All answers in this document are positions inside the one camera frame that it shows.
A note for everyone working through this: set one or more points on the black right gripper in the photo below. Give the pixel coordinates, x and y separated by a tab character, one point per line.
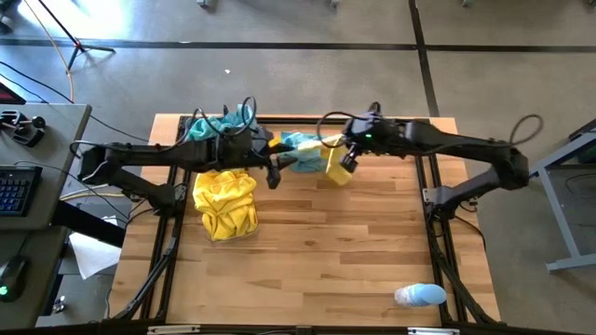
368	135

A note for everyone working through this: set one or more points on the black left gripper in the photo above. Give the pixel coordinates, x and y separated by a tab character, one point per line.
261	156

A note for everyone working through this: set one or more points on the teal microfiber towel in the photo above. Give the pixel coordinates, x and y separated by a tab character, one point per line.
205	128

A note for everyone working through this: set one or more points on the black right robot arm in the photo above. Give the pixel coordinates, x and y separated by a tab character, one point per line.
465	144

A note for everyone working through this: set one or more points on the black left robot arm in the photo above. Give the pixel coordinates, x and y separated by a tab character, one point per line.
153	156

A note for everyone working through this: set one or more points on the black table clamp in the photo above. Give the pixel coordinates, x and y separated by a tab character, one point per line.
375	108

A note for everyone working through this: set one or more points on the clear plastic basket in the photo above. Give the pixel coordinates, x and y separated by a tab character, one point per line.
257	122
255	228

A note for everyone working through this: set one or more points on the water bottle with blue label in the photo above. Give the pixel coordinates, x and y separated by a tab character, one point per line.
423	294

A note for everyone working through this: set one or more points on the grey furniture foot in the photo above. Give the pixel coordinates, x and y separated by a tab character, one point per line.
207	4

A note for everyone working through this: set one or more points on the black desk support bar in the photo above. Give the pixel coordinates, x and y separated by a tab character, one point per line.
88	224

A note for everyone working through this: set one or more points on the white paper sheet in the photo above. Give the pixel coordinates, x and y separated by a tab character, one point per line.
93	256

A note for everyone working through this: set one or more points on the grey side desk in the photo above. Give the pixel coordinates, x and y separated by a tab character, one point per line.
56	139

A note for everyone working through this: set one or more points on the black tripod stand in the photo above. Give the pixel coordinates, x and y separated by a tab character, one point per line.
80	46

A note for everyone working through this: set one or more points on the grey metal cart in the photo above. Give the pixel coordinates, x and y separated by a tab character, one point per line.
572	263

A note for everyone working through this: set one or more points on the black desk clamp device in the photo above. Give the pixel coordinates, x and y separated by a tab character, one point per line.
28	135

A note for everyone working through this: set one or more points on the black keyboard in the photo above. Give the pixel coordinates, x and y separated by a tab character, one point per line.
18	191

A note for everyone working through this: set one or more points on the metal caster wheel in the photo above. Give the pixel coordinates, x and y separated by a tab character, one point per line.
58	305

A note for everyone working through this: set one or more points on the black desk monitor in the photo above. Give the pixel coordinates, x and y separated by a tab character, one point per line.
9	97

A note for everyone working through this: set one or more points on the black computer mouse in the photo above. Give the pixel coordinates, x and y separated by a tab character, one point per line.
14	279

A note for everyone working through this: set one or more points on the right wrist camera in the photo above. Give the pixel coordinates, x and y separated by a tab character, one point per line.
350	163

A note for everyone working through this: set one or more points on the black aluminium table frame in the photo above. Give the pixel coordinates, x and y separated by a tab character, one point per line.
441	267

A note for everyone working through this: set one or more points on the white mounting bracket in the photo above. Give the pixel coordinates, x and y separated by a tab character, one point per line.
172	330
433	331

